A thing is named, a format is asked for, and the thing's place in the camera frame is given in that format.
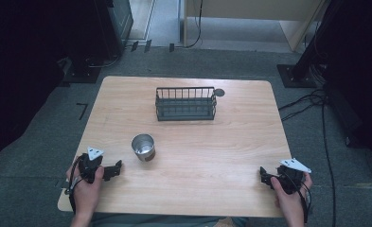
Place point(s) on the black stand with square base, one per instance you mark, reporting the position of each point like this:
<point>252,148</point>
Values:
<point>300,74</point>

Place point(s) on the person's left hand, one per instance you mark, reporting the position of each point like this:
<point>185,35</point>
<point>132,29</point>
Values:
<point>86,195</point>

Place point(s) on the grey round table grommet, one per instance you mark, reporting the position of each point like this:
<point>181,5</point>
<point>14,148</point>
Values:
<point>219,92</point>

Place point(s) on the black curtain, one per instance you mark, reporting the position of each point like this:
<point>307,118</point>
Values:
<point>22,69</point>
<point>360,72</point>

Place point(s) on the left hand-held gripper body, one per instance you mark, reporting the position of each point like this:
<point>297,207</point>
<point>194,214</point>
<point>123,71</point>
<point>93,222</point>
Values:
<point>89,165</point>

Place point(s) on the black stand base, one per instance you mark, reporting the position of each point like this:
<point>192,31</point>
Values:
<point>81,74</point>

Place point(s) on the dark cabinet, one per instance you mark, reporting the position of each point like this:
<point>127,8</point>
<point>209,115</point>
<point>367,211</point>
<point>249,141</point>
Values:
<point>117,25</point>

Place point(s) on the metal cup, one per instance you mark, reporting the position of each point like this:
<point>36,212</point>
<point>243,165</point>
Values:
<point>143,148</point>

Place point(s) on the beige wooden furniture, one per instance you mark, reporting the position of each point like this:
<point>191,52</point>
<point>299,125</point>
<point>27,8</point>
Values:
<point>256,9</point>

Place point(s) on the person's right hand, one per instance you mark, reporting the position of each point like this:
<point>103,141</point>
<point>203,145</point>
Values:
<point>289,201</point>

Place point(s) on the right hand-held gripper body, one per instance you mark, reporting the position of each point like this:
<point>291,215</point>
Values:
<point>290,176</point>

